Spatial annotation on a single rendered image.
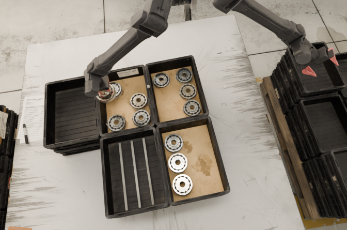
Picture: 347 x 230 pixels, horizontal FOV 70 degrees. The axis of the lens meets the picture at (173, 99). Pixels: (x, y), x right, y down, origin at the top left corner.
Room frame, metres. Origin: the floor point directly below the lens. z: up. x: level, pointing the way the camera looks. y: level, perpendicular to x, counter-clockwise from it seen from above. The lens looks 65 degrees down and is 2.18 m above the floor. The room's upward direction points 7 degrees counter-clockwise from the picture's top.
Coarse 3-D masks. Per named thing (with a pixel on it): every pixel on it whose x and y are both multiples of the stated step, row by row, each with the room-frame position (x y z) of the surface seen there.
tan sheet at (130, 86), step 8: (120, 80) 0.79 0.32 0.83; (128, 80) 0.78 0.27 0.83; (136, 80) 0.78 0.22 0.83; (144, 80) 0.77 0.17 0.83; (128, 88) 0.73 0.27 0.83; (136, 88) 0.72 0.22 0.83; (144, 88) 0.71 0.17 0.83; (120, 96) 0.68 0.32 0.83; (128, 96) 0.67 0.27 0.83; (112, 104) 0.63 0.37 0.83; (120, 104) 0.62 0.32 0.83; (128, 104) 0.62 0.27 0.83; (112, 112) 0.58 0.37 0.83; (120, 112) 0.57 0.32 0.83; (128, 112) 0.57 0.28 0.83; (128, 120) 0.51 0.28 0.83; (128, 128) 0.47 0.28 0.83
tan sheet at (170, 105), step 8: (160, 72) 0.81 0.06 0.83; (168, 72) 0.81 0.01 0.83; (176, 72) 0.80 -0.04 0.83; (192, 72) 0.79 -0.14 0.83; (176, 80) 0.74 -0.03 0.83; (192, 80) 0.73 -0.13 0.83; (168, 88) 0.69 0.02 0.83; (176, 88) 0.69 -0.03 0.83; (160, 96) 0.65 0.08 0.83; (168, 96) 0.64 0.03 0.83; (176, 96) 0.63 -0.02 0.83; (160, 104) 0.59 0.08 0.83; (168, 104) 0.59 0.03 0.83; (176, 104) 0.58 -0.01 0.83; (200, 104) 0.56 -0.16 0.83; (160, 112) 0.54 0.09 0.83; (168, 112) 0.54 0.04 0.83; (176, 112) 0.53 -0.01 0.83; (200, 112) 0.51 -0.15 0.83; (160, 120) 0.49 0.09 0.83; (168, 120) 0.49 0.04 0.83
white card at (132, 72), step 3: (132, 69) 0.80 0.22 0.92; (135, 69) 0.80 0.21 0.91; (117, 72) 0.80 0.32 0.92; (120, 72) 0.80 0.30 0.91; (123, 72) 0.80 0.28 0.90; (126, 72) 0.80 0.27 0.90; (129, 72) 0.80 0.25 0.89; (132, 72) 0.80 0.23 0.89; (135, 72) 0.80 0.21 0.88; (138, 72) 0.81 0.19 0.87; (120, 75) 0.80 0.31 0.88; (123, 75) 0.80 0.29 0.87; (126, 75) 0.80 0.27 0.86
